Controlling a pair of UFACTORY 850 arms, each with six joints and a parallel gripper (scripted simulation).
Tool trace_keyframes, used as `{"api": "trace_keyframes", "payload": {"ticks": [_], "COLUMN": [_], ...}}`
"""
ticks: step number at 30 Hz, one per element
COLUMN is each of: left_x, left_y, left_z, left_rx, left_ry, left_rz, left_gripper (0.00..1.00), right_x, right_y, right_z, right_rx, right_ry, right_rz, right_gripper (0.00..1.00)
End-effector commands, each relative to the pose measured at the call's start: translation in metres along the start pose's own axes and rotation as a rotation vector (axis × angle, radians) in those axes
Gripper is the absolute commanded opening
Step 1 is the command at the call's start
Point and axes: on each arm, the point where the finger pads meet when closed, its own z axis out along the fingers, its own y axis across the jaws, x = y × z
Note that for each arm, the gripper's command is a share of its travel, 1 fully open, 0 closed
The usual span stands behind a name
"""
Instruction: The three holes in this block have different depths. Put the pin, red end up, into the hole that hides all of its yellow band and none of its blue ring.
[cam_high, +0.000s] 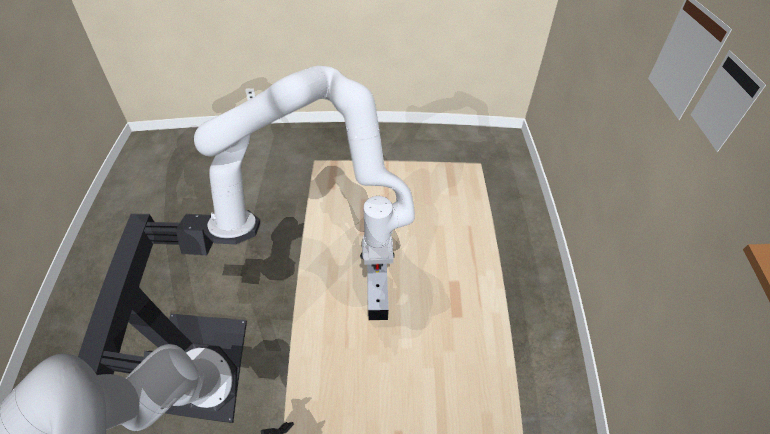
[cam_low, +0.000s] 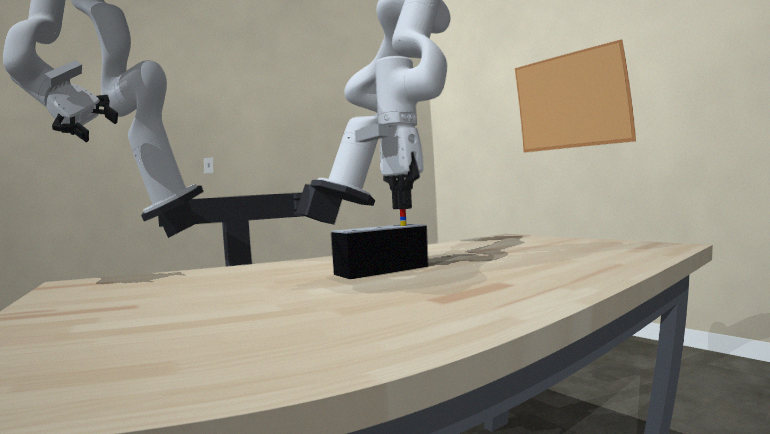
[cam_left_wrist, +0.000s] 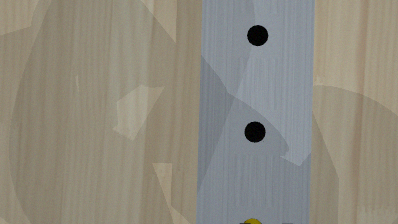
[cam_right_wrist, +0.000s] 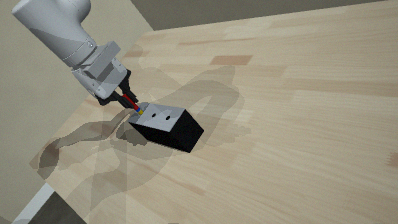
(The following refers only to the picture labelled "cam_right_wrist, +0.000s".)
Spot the black rectangular block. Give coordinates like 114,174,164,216
127,102,204,153

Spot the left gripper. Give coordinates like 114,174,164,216
71,57,138,109

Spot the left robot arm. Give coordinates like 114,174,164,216
12,0,121,79

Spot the red and grey striped pin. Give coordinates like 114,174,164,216
122,94,143,115

